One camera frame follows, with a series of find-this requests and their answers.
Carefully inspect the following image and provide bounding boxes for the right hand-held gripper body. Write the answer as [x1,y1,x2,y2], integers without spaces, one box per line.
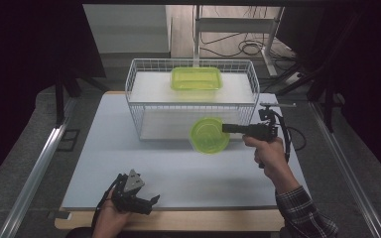
[244,102,297,143]

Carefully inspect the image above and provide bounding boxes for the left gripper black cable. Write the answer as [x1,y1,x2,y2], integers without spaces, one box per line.
[93,173,128,230]

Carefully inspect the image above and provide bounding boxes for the white cabinet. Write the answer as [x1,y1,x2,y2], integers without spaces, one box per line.
[82,3,174,56]

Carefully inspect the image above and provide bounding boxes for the black metal stand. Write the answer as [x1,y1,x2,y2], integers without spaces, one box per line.
[53,73,110,127]
[271,62,346,134]

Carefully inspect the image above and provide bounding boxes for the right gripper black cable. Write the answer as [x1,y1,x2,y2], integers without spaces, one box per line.
[272,110,293,166]

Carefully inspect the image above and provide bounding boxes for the white desk frame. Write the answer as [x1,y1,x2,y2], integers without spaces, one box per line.
[192,4,286,77]

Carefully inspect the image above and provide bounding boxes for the aluminium rail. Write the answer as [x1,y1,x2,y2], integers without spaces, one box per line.
[0,97,77,238]
[308,98,381,238]

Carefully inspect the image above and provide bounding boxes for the thin black cable loop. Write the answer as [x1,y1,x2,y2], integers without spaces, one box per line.
[289,126,308,152]

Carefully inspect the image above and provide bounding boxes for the black floor cables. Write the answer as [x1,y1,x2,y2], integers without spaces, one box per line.
[199,5,296,61]

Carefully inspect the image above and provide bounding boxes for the person's right hand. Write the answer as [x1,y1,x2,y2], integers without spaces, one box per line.
[242,135,301,194]

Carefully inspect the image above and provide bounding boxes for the white power strip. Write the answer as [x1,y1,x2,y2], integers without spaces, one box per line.
[283,71,303,86]

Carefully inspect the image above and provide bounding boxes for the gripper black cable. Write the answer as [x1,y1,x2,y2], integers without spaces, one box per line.
[93,173,128,230]
[272,110,293,166]

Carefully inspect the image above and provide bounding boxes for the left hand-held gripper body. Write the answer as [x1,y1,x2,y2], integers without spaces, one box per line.
[112,169,148,215]

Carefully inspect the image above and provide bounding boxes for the white wire shelf rack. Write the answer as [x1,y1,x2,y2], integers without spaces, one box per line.
[124,58,261,143]

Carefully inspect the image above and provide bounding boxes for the black floor bracket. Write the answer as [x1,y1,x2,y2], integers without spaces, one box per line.
[57,128,81,153]

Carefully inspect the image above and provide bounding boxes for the green round plastic container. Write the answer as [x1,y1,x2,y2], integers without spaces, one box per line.
[189,116,231,156]

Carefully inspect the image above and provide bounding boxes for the green rectangular plastic container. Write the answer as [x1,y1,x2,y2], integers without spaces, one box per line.
[170,66,224,92]

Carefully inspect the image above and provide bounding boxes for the person's left hand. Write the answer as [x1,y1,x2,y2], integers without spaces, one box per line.
[91,194,133,238]

